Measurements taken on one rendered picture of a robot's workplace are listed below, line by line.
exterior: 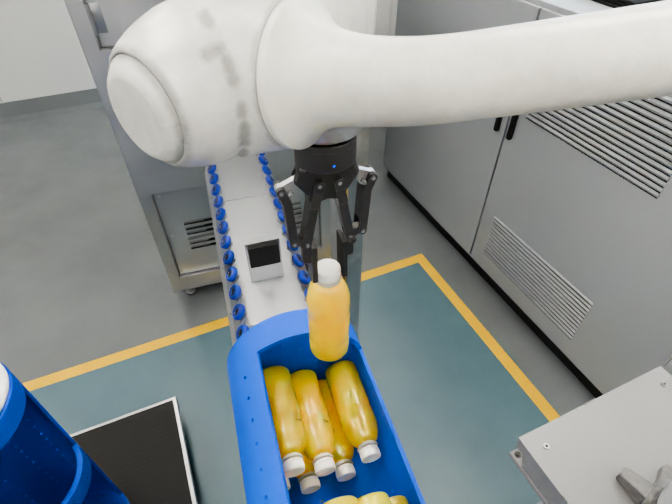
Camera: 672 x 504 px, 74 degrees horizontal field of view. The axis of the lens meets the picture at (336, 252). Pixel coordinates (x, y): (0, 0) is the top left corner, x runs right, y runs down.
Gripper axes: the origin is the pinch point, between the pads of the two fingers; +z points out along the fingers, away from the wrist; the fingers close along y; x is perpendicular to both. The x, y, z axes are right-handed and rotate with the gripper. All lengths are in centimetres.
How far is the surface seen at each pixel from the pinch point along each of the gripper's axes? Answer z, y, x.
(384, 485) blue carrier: 45.8, -5.5, 17.6
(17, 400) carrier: 47, 66, -24
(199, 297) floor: 145, 38, -138
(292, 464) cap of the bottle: 34.4, 10.7, 13.3
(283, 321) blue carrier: 23.2, 6.7, -8.8
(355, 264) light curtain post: 69, -28, -64
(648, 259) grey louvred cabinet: 66, -129, -32
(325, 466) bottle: 38.5, 5.0, 13.7
